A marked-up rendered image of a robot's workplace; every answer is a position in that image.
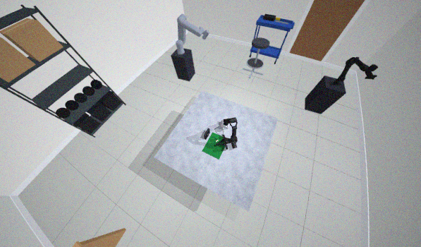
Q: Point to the green circuit board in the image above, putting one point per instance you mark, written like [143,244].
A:
[211,148]

